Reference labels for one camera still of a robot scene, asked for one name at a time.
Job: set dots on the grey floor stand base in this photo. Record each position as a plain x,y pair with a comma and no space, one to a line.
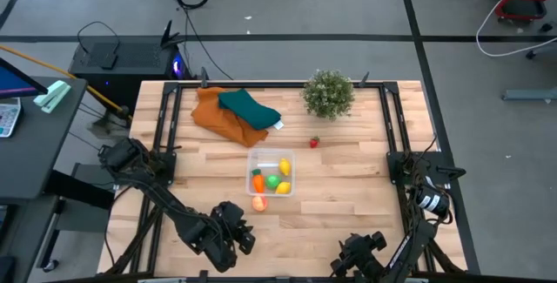
104,127

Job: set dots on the orange cloth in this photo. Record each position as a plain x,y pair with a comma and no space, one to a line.
217,119

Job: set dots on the computer monitor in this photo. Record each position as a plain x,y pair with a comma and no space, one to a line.
13,82

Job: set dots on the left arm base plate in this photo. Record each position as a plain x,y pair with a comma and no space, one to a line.
169,175

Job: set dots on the orange toy carrot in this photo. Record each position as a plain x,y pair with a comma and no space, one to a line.
259,183

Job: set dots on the black table clamp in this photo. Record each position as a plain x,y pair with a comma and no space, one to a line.
203,76
364,80
203,276

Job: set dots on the black computer tower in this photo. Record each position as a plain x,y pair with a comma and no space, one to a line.
130,72

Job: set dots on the teal cloth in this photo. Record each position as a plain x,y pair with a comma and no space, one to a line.
252,111

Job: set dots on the mint green stapler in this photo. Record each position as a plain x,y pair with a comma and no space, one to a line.
52,96

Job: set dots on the white calculator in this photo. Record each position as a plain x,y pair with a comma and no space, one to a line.
8,119

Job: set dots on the black metal table frame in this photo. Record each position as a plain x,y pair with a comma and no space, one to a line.
278,85

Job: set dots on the yellow pole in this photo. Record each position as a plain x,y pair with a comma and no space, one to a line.
26,58

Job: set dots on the small black box device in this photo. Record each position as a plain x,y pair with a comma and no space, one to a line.
109,61

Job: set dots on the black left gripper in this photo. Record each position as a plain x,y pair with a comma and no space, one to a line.
226,220

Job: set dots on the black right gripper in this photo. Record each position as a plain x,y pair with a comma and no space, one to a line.
365,252

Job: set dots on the clear plastic tupperware container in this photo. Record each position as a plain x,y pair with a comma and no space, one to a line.
263,159

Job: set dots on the grey metal bar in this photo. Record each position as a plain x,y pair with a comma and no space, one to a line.
531,95

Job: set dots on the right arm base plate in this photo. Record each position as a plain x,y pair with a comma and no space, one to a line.
395,165

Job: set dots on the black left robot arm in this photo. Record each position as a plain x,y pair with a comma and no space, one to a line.
174,213

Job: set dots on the small potted green plant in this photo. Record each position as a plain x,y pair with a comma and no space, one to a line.
327,93

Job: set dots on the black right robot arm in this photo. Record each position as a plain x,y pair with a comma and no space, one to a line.
409,248

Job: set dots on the black wifi antenna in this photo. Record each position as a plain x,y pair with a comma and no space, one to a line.
167,35

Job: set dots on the pink orange toy peach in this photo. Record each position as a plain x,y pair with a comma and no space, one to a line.
259,204

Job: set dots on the red toy strawberry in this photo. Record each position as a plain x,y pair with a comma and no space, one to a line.
313,143

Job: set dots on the green toy lime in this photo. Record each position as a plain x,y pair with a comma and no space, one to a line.
273,181

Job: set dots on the black desk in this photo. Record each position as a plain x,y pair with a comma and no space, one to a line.
35,156

